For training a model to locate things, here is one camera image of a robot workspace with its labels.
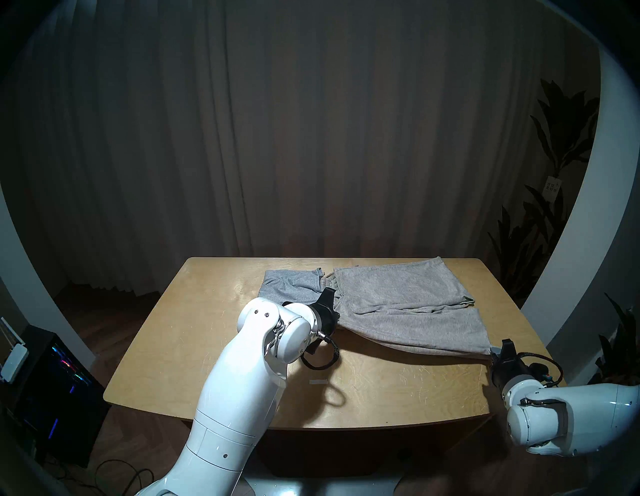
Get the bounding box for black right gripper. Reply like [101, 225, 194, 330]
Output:
[489, 338, 535, 392]

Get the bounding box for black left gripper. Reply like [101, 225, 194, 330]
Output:
[309, 287, 343, 342]

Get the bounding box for light grey shorts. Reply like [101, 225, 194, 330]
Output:
[258, 268, 329, 307]

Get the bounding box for beige sweat shorts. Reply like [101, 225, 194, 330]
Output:
[321, 256, 494, 361]

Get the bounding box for small dark leafy plant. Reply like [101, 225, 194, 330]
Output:
[585, 292, 640, 386]

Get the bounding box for light wooden table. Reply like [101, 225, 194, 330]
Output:
[103, 256, 563, 432]

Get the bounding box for tall dark leafy plant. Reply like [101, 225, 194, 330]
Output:
[487, 78, 601, 303]

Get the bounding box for brown pleated curtain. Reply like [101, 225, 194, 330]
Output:
[0, 0, 601, 301]

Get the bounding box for black computer tower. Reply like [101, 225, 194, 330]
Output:
[10, 325, 112, 469]

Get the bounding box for white router box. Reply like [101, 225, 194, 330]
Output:
[0, 316, 30, 384]

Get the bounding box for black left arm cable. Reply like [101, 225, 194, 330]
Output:
[299, 334, 343, 372]

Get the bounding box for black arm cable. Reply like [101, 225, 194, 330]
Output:
[299, 334, 343, 372]
[516, 352, 565, 389]

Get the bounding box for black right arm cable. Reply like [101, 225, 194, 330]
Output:
[516, 352, 565, 389]

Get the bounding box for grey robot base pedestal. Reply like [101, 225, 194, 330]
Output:
[240, 470, 406, 496]

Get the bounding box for black floor cable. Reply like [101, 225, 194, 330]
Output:
[92, 457, 156, 496]

